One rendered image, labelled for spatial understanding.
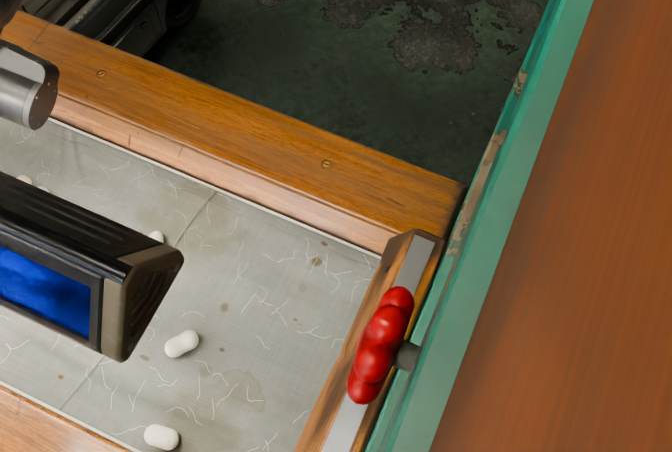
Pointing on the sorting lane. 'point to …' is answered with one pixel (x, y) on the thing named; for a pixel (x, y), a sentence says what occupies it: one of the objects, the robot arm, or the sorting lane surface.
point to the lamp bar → (79, 270)
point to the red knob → (383, 346)
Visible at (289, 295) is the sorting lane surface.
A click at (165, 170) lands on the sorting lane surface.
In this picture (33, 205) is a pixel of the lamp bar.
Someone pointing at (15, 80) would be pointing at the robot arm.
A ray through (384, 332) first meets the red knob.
